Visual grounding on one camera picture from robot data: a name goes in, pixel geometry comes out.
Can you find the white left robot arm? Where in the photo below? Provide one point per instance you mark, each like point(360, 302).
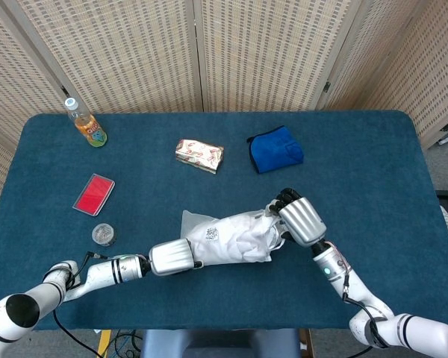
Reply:
point(104, 274)

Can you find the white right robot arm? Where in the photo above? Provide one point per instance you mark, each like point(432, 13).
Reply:
point(339, 279)

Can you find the orange Qoo drink bottle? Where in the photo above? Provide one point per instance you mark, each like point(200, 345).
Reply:
point(93, 134)

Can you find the white garment with ties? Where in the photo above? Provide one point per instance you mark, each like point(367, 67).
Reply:
point(261, 238)

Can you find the red card in clear case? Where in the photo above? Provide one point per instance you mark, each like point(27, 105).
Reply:
point(93, 194)

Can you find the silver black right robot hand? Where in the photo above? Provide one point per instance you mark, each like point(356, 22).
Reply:
point(302, 220)

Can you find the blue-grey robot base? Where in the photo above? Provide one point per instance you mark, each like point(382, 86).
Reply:
point(220, 345)

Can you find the round clear jar of nuts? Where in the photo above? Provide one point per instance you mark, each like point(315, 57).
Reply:
point(104, 235)

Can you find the black screen hinge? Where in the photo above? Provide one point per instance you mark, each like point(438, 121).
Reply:
point(326, 87)
point(65, 90)

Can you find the yellow floor tape strip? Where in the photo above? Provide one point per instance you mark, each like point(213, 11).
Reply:
point(104, 345)

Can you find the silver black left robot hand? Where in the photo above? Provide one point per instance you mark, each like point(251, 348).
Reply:
point(171, 257)

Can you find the woven beige folding screen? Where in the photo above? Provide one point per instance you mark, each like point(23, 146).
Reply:
point(134, 56)

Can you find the silver snack packet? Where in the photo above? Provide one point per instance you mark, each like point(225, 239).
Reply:
point(199, 156)

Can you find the blue table cloth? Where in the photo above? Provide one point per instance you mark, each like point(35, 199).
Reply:
point(224, 298)

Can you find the blue folded cloth pouch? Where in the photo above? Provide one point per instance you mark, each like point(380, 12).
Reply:
point(272, 151)

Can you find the clear plastic bag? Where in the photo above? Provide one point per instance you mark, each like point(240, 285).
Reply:
point(224, 242)

